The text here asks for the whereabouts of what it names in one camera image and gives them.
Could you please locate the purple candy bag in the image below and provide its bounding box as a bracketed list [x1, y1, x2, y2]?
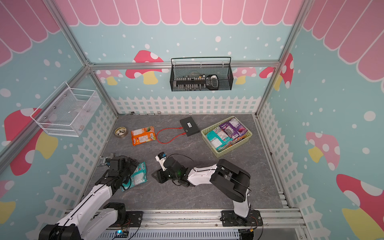
[219, 117, 248, 140]

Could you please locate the orange candy bag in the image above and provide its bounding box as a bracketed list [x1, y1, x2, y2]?
[131, 126, 157, 146]

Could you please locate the black box device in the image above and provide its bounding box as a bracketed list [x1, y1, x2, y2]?
[180, 116, 200, 137]

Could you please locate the green plastic basket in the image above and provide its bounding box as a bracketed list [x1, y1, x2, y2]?
[201, 116, 253, 158]

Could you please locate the white wire wall basket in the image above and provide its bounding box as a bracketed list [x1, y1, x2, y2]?
[30, 82, 102, 137]

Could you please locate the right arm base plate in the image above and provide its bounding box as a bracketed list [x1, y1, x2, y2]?
[220, 209, 264, 228]

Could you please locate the black wire wall basket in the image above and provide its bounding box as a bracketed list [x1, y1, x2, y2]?
[170, 57, 234, 92]

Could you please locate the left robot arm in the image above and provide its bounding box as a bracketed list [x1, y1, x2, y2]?
[38, 156, 139, 240]

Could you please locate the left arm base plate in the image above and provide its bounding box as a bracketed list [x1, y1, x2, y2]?
[108, 211, 144, 229]

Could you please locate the green circuit board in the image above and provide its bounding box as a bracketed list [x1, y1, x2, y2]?
[114, 230, 130, 239]

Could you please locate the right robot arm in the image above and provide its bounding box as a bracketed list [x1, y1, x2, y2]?
[152, 154, 251, 219]

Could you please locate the aluminium front rail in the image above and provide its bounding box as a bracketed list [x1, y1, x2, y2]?
[53, 208, 310, 240]

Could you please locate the red cable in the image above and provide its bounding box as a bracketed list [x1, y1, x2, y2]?
[155, 126, 187, 145]

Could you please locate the teal mint candy bag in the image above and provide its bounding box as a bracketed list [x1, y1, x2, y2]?
[206, 127, 232, 152]

